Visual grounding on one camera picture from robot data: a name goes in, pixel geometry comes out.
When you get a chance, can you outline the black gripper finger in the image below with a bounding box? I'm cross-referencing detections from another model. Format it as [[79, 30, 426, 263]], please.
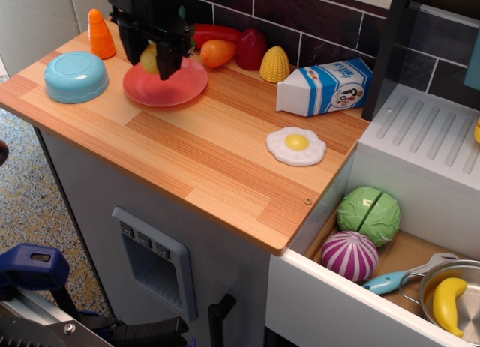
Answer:
[[118, 24, 147, 65], [156, 42, 183, 81]]

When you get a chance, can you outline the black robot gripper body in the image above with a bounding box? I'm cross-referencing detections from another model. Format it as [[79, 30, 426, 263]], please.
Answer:
[[107, 0, 193, 43]]

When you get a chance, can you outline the yellow toy potato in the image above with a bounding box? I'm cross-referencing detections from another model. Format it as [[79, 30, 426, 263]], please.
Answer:
[[139, 43, 159, 75]]

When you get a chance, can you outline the teal plastic plate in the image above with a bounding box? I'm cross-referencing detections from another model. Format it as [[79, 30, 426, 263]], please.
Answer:
[[178, 5, 186, 20]]

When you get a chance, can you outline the pink plastic plate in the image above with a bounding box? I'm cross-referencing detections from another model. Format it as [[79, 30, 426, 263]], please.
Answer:
[[123, 58, 208, 107]]

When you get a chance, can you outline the orange toy carrot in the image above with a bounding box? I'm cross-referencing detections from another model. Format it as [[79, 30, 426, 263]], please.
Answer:
[[88, 9, 117, 59]]

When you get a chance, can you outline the red toy chili pepper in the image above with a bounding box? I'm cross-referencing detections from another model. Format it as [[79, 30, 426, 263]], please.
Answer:
[[193, 24, 242, 49]]

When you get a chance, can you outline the orange toy vegetable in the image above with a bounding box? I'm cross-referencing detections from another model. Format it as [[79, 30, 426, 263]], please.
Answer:
[[200, 40, 236, 68]]

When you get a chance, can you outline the light blue upturned bowl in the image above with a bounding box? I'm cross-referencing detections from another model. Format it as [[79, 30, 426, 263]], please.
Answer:
[[44, 51, 110, 104]]

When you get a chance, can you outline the dark red toy pepper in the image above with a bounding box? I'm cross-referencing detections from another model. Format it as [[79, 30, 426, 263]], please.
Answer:
[[235, 28, 267, 70]]

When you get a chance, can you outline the yellow toy corn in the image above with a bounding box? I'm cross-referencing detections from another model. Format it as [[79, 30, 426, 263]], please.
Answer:
[[259, 46, 291, 83]]

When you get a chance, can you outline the toy fried egg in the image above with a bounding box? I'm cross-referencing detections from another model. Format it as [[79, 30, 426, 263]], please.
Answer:
[[266, 127, 327, 166]]

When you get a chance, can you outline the blue white milk carton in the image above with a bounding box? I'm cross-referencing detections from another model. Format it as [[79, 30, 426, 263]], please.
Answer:
[[276, 58, 373, 117]]

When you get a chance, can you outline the grey toy ice dispenser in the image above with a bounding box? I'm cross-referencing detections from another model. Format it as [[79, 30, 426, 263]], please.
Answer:
[[112, 206, 197, 322]]

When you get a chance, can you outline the blue clamp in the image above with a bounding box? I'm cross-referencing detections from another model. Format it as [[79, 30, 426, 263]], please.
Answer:
[[1, 244, 70, 294]]

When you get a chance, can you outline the grey ridged drainboard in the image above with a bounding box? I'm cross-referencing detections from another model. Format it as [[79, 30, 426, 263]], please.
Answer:
[[358, 84, 479, 199]]

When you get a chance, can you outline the green toy cabbage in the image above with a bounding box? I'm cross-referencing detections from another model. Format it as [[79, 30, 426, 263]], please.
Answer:
[[337, 187, 401, 247]]

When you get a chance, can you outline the purple striped toy onion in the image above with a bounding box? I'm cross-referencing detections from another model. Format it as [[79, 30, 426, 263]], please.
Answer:
[[321, 231, 379, 282]]

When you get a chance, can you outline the black clamp bar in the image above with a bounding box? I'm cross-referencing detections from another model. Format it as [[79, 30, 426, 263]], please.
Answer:
[[79, 311, 188, 346]]

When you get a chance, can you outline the yellow toy at right edge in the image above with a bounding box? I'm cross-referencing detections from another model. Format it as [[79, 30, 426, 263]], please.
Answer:
[[474, 118, 480, 144]]

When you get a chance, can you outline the yellow toy banana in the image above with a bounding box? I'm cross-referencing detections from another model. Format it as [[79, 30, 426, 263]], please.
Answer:
[[432, 277, 468, 338]]

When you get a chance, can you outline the steel toy pot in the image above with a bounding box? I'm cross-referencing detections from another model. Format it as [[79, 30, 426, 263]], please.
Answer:
[[400, 259, 479, 346]]

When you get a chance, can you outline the black cabinet door handle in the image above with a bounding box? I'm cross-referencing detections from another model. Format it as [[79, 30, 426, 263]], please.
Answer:
[[208, 294, 236, 347]]

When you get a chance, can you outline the teal handled toy utensil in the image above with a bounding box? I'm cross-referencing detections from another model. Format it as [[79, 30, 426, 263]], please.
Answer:
[[362, 253, 459, 295]]

